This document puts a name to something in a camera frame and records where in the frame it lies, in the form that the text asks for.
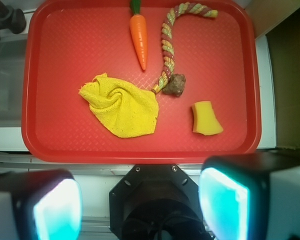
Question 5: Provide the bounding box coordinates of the dark faucet fixture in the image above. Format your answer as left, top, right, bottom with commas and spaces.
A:
0, 0, 27, 40

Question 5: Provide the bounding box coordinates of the yellow sponge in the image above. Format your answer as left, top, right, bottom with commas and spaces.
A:
191, 100, 224, 136

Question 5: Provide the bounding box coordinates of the orange toy carrot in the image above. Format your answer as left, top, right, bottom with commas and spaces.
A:
129, 0, 148, 71

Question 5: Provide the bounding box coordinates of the yellow crumpled cloth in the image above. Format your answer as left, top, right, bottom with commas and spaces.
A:
79, 73, 159, 139

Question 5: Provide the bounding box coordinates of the metal sink basin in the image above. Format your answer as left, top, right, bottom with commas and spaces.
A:
0, 39, 27, 128

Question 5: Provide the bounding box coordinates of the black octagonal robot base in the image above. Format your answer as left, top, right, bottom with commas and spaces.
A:
109, 164, 212, 240

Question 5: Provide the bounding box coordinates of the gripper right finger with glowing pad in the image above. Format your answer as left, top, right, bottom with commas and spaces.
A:
198, 150, 300, 240

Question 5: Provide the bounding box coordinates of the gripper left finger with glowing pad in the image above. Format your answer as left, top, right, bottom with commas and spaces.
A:
0, 169, 83, 240

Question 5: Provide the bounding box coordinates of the braided multicolour rope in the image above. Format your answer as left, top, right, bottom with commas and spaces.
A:
151, 2, 219, 95

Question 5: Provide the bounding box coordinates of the red plastic tray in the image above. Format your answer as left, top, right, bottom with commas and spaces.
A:
21, 0, 261, 164

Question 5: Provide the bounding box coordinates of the brown rock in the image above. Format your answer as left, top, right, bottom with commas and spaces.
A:
162, 73, 186, 97

